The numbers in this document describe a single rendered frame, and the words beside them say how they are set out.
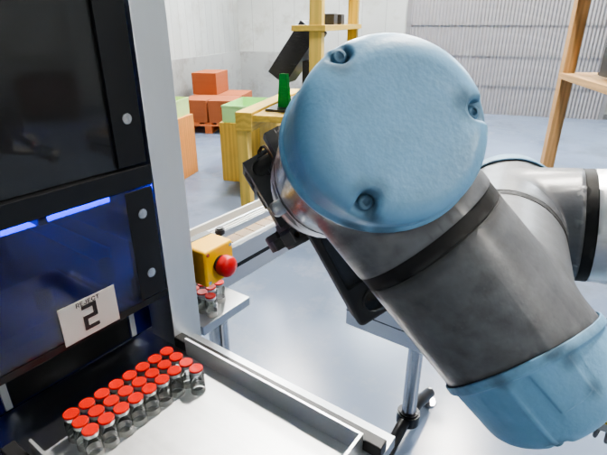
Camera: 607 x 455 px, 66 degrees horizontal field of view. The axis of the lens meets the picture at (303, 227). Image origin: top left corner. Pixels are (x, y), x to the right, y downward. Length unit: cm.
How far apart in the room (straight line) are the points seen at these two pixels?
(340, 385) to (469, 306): 188
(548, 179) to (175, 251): 60
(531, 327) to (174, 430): 59
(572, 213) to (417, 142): 17
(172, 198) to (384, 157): 62
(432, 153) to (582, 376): 11
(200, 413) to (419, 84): 63
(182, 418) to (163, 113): 44
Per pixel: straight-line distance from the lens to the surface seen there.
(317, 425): 70
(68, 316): 72
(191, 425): 73
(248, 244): 110
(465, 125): 18
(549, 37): 847
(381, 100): 17
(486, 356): 21
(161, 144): 73
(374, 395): 204
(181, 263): 81
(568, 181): 33
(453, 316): 20
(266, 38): 911
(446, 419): 201
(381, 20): 854
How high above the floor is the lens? 140
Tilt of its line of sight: 24 degrees down
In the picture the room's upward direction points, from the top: straight up
